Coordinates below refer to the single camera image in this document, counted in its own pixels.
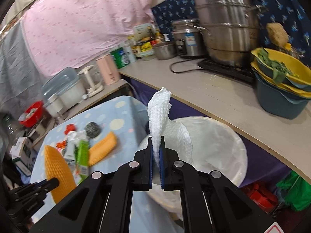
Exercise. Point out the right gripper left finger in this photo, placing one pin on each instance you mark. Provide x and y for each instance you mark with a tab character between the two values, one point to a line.
102	202

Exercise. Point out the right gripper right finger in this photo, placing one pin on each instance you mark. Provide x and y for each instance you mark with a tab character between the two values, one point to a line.
210	202

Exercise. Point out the orange foam net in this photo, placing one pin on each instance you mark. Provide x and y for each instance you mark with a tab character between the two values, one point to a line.
101	149
56	167

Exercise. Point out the green NB carton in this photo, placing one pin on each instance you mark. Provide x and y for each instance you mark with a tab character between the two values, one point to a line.
83	159

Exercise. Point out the dark green milk carton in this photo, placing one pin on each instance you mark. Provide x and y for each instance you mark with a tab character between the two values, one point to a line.
73	139

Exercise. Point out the white paper towel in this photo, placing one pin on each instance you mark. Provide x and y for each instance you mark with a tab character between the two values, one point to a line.
165	128

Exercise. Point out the steel wool scrubber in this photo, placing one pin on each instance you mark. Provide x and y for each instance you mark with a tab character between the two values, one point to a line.
92	130

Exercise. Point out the white lined trash bin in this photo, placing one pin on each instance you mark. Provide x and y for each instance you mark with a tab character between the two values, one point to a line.
215	146

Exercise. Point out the white green cardboard box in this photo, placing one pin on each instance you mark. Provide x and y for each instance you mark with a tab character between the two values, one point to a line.
23	155

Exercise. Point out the red white package bag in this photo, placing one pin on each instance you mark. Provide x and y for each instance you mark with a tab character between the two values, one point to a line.
263	197

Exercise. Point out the blue spotted tablecloth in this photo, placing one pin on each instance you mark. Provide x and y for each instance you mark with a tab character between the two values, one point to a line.
127	118

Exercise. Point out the red plastic basin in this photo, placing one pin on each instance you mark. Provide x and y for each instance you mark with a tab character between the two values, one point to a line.
32	115

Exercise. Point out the white blender cup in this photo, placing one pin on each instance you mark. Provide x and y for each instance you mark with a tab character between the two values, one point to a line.
55	106

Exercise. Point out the white dish rack with lid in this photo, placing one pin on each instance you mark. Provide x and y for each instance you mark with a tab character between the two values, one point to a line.
66	85

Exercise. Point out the teal plastic basin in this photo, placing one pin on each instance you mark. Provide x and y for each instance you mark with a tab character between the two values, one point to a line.
277	101

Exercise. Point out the white electric kettle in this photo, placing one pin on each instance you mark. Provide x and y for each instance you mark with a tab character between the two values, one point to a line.
92	80

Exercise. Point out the pink electric kettle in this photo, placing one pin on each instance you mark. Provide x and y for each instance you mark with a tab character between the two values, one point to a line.
108	69

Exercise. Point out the black induction cooker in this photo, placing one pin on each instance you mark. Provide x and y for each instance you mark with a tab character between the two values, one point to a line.
237	73

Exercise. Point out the green tin can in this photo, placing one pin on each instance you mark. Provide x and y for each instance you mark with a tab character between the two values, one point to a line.
120	58

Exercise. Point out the yellow colander basin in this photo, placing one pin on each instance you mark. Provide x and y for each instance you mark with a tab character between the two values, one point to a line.
296	78

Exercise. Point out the small steel pot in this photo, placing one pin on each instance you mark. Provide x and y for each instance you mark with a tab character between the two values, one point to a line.
165	50

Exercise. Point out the white bottle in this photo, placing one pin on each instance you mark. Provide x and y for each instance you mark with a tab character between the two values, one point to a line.
127	48

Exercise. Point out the steel rice cooker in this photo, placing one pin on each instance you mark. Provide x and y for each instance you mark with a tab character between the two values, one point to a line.
188	39

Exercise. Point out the large steel steamer pot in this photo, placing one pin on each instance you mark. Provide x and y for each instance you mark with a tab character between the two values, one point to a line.
230	28

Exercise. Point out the loofah sponge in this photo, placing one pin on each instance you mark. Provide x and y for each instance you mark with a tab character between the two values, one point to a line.
277	34

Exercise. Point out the pink curtain cloth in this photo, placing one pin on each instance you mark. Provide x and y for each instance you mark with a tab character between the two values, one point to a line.
70	33

